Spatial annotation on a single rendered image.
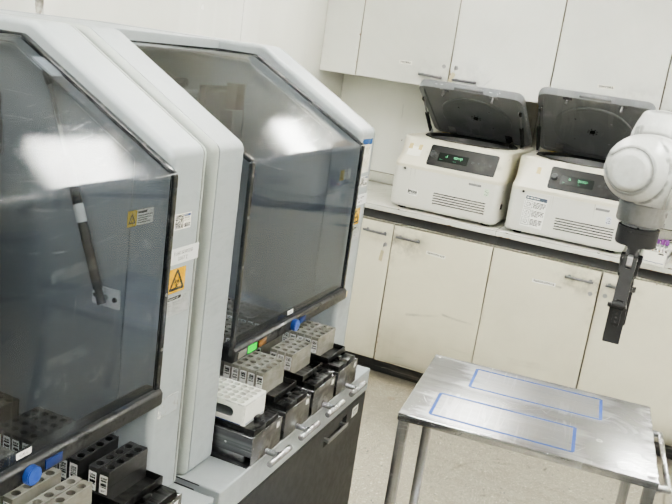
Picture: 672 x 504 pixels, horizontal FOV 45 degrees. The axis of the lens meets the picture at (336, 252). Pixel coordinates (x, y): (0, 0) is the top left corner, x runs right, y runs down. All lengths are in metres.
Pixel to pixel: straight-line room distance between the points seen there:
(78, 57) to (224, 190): 0.36
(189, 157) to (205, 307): 0.33
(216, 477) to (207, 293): 0.41
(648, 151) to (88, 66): 0.97
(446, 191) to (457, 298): 0.53
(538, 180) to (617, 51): 0.71
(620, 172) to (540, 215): 2.53
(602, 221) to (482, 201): 0.56
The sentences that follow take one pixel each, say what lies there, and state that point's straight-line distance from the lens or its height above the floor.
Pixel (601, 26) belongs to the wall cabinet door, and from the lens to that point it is 4.10.
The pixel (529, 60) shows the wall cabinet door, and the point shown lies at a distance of 4.14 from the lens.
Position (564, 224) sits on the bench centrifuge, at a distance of 3.86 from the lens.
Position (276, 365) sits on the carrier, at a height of 0.88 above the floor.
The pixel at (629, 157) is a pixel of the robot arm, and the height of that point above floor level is 1.54.
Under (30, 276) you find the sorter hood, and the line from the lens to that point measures 1.19.
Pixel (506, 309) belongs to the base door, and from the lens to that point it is 3.98.
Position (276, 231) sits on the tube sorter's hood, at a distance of 1.79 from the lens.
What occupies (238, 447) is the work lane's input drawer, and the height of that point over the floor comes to 0.77.
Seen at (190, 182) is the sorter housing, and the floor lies 1.38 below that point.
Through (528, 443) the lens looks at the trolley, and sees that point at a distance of 1.97.
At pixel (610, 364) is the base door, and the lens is 3.98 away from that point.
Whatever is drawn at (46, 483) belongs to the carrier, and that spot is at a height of 0.87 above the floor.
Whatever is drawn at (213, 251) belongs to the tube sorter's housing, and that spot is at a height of 1.23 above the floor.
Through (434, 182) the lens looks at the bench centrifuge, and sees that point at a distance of 3.97.
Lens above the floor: 1.65
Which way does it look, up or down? 14 degrees down
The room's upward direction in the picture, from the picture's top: 8 degrees clockwise
